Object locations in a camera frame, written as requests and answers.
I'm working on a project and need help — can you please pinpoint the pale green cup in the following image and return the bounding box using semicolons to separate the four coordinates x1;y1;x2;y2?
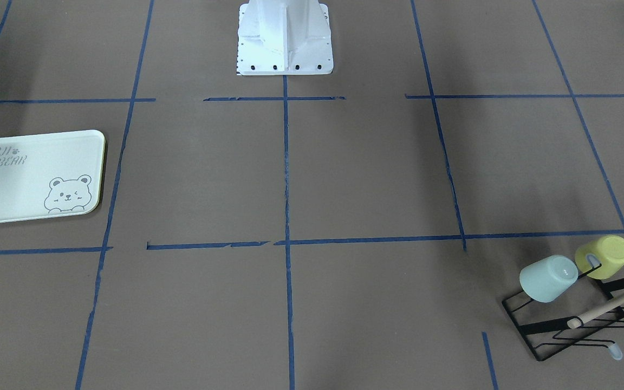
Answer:
518;255;579;303

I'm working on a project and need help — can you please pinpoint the pale yellow bear tray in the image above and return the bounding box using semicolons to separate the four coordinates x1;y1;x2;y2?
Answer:
0;130;106;224

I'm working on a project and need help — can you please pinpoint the yellow cup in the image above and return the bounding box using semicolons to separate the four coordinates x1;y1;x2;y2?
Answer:
575;235;624;281

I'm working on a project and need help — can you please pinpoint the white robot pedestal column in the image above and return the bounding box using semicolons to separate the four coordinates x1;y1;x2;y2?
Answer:
236;1;334;76

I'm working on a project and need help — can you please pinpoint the wooden rack handle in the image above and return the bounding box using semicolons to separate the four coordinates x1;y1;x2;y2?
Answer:
567;278;624;330

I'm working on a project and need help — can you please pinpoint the black wire cup rack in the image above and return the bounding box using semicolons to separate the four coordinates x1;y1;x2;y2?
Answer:
501;277;624;361

